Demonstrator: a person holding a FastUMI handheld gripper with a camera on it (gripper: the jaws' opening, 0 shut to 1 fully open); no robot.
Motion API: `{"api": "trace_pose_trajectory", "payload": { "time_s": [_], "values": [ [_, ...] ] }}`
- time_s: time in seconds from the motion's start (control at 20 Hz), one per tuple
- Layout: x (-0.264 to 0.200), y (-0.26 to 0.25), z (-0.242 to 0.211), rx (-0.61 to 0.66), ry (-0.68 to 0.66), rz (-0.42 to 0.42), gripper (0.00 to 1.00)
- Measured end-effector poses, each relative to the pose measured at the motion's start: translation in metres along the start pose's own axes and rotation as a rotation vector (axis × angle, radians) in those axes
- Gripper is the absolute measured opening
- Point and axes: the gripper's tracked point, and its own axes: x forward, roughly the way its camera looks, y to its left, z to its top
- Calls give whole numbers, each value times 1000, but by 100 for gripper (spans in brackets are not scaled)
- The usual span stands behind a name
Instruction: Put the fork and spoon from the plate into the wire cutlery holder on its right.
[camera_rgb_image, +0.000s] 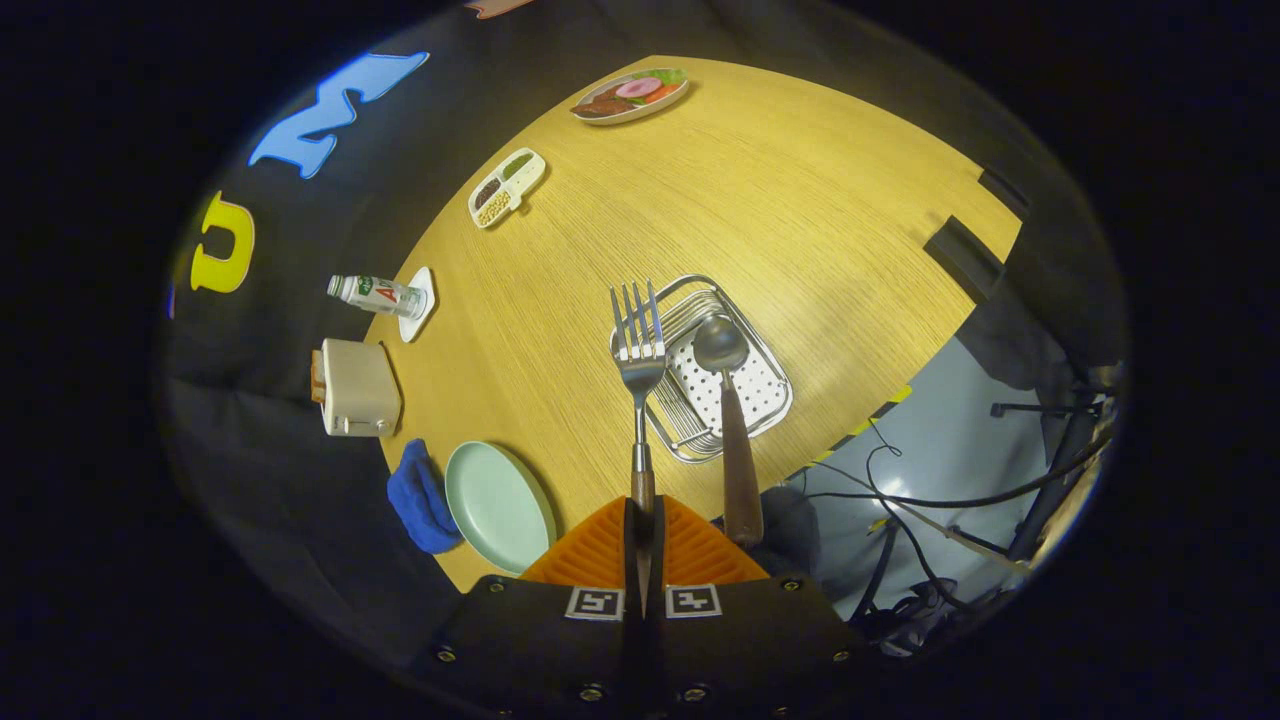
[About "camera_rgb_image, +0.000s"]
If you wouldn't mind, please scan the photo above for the dark grey bundle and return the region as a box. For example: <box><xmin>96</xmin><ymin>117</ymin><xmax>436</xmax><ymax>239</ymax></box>
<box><xmin>760</xmin><ymin>487</ymin><xmax>823</xmax><ymax>581</ymax></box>

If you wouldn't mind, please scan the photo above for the black stand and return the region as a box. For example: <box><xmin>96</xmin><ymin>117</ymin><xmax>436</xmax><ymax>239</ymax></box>
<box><xmin>990</xmin><ymin>365</ymin><xmax>1121</xmax><ymax>561</ymax></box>

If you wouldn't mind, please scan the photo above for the white toaster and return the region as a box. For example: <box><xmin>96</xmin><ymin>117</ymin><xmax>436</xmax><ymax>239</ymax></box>
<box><xmin>320</xmin><ymin>338</ymin><xmax>403</xmax><ymax>438</ymax></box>

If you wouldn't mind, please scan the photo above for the pale green plate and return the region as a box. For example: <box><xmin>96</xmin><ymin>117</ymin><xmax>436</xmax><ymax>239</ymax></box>
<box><xmin>445</xmin><ymin>440</ymin><xmax>558</xmax><ymax>576</ymax></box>

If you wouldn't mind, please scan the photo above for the thin black cable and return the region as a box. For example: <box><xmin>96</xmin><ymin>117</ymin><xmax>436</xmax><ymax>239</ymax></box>
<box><xmin>850</xmin><ymin>445</ymin><xmax>936</xmax><ymax>613</ymax></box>

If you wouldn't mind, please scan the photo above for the wooden handled metal fork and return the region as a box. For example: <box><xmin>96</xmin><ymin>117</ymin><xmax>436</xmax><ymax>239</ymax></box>
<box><xmin>609</xmin><ymin>279</ymin><xmax>669</xmax><ymax>616</ymax></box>

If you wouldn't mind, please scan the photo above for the white coaster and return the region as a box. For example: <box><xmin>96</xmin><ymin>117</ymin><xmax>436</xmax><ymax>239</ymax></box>
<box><xmin>398</xmin><ymin>266</ymin><xmax>437</xmax><ymax>344</ymax></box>

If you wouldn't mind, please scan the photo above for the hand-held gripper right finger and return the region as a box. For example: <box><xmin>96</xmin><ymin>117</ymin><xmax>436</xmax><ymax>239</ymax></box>
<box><xmin>645</xmin><ymin>495</ymin><xmax>862</xmax><ymax>720</ymax></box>

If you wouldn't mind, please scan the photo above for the small white drink bottle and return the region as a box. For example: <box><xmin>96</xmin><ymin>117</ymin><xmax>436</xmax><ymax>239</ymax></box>
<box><xmin>327</xmin><ymin>274</ymin><xmax>429</xmax><ymax>321</ymax></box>

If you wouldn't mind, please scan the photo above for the yellow black floor tape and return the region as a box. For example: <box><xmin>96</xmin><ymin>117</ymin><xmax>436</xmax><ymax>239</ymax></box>
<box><xmin>810</xmin><ymin>385</ymin><xmax>913</xmax><ymax>466</ymax></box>

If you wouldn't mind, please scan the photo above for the metal wire basket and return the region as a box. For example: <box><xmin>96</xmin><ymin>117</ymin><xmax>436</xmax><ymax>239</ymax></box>
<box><xmin>610</xmin><ymin>274</ymin><xmax>794</xmax><ymax>465</ymax></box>

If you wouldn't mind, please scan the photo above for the white plate with food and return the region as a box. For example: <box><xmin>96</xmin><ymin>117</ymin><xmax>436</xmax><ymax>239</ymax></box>
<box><xmin>570</xmin><ymin>67</ymin><xmax>690</xmax><ymax>126</ymax></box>

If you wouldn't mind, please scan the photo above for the white divided dish with beans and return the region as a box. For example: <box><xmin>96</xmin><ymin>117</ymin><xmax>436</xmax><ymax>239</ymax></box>
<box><xmin>467</xmin><ymin>147</ymin><xmax>547</xmax><ymax>230</ymax></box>

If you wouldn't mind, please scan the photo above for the blue cloth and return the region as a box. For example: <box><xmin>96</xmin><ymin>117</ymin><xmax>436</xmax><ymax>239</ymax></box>
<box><xmin>387</xmin><ymin>438</ymin><xmax>463</xmax><ymax>556</ymax></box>

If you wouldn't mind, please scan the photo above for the wooden handled metal spoon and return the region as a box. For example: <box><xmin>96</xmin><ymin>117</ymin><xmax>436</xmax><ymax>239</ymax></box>
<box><xmin>692</xmin><ymin>315</ymin><xmax>767</xmax><ymax>550</ymax></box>

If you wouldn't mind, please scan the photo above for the thick black cable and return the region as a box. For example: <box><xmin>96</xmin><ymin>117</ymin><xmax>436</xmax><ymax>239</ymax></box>
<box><xmin>800</xmin><ymin>430</ymin><xmax>1113</xmax><ymax>511</ymax></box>

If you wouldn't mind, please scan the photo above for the black table bracket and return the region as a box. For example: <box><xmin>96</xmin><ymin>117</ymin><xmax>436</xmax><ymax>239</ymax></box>
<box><xmin>978</xmin><ymin>167</ymin><xmax>1031</xmax><ymax>221</ymax></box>
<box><xmin>922</xmin><ymin>215</ymin><xmax>1004</xmax><ymax>304</ymax></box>

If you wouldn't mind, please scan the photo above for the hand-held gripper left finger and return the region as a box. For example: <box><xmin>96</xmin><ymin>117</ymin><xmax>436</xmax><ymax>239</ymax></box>
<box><xmin>430</xmin><ymin>497</ymin><xmax>642</xmax><ymax>720</ymax></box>

